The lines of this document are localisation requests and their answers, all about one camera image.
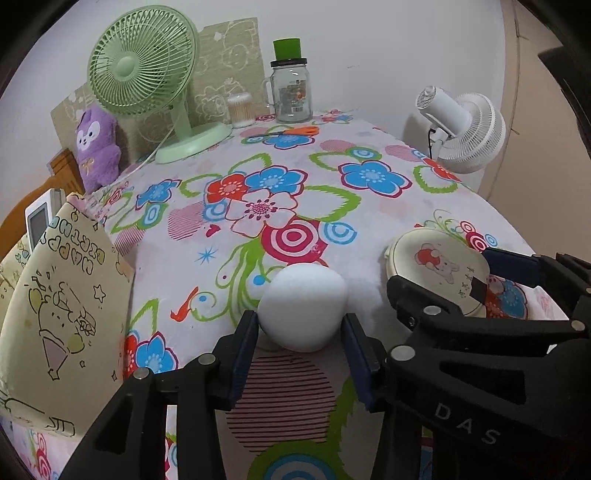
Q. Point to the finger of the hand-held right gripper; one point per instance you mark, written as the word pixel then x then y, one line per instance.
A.
pixel 508 265
pixel 411 300

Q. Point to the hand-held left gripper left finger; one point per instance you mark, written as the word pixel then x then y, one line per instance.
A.
pixel 242 364

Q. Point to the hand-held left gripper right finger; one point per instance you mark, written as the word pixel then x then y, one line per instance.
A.
pixel 358 364

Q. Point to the cream round compact mirror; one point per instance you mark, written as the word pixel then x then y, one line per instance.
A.
pixel 434 263

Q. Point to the white round case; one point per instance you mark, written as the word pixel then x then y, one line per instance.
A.
pixel 302 309

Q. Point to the yellow fabric storage box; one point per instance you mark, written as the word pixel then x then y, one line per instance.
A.
pixel 60 286

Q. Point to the white remote control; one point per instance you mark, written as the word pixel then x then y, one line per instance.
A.
pixel 39 219

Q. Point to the beige door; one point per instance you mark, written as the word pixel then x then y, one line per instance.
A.
pixel 545 194

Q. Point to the white standing fan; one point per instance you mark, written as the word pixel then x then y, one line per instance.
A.
pixel 475 134

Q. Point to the dark object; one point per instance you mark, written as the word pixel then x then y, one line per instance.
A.
pixel 570 78

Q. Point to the glass jar with green lid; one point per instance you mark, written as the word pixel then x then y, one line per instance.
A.
pixel 291 97

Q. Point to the clear cotton swab container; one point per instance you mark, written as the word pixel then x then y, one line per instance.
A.
pixel 241 113

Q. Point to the purple plush toy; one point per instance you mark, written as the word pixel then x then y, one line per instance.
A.
pixel 97 152

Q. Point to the wooden bed headboard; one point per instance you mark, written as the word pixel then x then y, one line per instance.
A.
pixel 64 170

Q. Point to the beige patterned board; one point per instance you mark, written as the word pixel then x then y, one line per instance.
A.
pixel 231 55

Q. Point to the green desk fan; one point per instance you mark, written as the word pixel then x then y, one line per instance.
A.
pixel 124 69

